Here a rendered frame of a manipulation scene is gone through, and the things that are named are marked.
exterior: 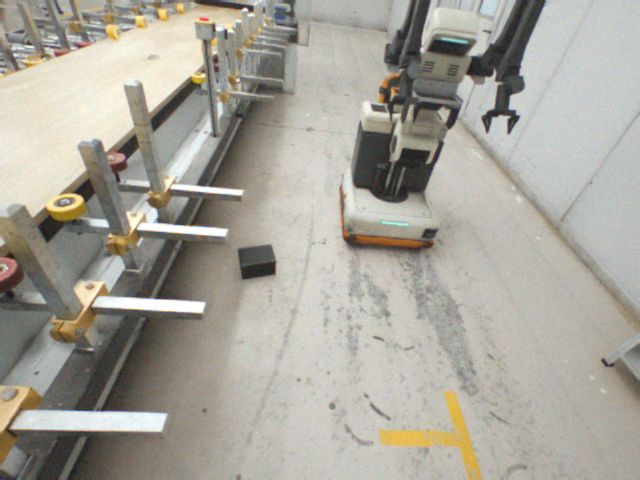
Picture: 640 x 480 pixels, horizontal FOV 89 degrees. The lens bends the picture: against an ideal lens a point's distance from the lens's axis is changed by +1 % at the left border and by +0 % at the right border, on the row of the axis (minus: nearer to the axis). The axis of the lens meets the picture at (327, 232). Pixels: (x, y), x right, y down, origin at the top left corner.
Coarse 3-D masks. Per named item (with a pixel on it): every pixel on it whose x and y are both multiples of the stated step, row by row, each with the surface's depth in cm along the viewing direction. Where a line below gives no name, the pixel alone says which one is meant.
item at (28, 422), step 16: (32, 416) 55; (48, 416) 55; (64, 416) 56; (80, 416) 56; (96, 416) 56; (112, 416) 57; (128, 416) 57; (144, 416) 57; (160, 416) 58; (16, 432) 54; (32, 432) 55; (48, 432) 55; (64, 432) 55; (80, 432) 55; (96, 432) 55; (112, 432) 55; (128, 432) 56; (144, 432) 56; (160, 432) 56
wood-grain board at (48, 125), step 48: (96, 48) 199; (144, 48) 212; (192, 48) 227; (0, 96) 131; (48, 96) 137; (96, 96) 143; (0, 144) 105; (48, 144) 108; (0, 192) 87; (48, 192) 89; (0, 240) 74
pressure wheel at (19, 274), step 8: (0, 264) 69; (8, 264) 69; (16, 264) 69; (0, 272) 67; (8, 272) 67; (16, 272) 68; (0, 280) 66; (8, 280) 67; (16, 280) 69; (0, 288) 66; (8, 288) 67; (8, 296) 71
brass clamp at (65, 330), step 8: (80, 288) 75; (96, 288) 75; (104, 288) 78; (80, 296) 73; (88, 296) 74; (96, 296) 75; (88, 304) 72; (80, 312) 70; (88, 312) 72; (56, 320) 68; (64, 320) 69; (72, 320) 69; (80, 320) 70; (88, 320) 72; (56, 328) 67; (64, 328) 67; (72, 328) 68; (80, 328) 70; (88, 328) 72; (56, 336) 68; (64, 336) 68; (72, 336) 68
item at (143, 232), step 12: (72, 228) 90; (84, 228) 90; (96, 228) 90; (108, 228) 90; (144, 228) 91; (156, 228) 92; (168, 228) 93; (180, 228) 93; (192, 228) 94; (204, 228) 94; (192, 240) 94; (204, 240) 94; (216, 240) 94
